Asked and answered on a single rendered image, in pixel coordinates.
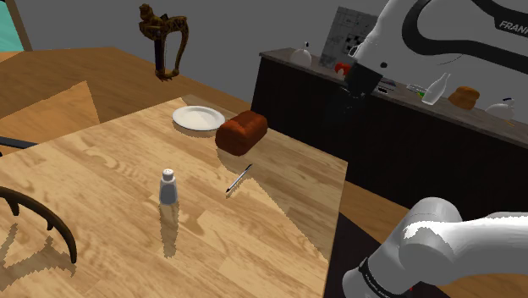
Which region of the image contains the white round plate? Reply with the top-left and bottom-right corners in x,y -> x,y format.
172,105 -> 227,133

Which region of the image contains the wood framed window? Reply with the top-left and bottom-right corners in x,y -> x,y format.
0,0 -> 34,53

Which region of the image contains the black and silver pen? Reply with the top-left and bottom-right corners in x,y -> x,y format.
224,163 -> 254,194

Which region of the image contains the grey salt shaker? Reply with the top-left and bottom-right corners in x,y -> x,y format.
158,168 -> 179,206

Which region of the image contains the dark sideboard with items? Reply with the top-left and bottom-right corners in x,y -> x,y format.
250,5 -> 528,222

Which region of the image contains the light wooden table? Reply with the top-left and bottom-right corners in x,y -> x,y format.
0,94 -> 349,298

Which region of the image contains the brown bread loaf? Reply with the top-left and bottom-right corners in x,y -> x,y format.
214,109 -> 269,157

